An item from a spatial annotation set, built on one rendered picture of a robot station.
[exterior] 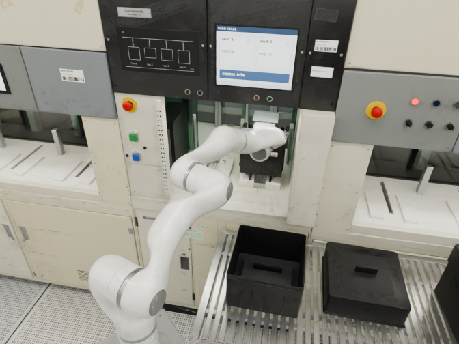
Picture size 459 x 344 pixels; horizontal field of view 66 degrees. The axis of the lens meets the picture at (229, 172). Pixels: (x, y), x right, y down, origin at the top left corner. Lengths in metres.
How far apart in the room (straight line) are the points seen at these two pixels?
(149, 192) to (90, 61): 0.64
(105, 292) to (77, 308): 1.50
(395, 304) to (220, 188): 0.76
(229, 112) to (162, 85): 1.01
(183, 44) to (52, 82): 0.59
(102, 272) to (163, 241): 0.18
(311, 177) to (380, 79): 0.44
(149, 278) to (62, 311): 1.60
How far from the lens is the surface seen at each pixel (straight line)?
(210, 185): 1.09
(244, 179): 1.83
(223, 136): 1.16
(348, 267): 1.52
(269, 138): 1.40
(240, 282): 1.33
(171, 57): 1.40
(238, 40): 1.33
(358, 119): 1.41
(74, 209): 2.04
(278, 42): 1.31
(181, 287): 2.17
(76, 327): 2.45
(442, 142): 1.52
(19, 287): 2.80
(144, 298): 0.98
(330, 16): 1.30
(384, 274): 1.54
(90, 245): 2.17
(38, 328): 2.53
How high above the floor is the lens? 1.93
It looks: 33 degrees down
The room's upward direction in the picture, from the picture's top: 1 degrees clockwise
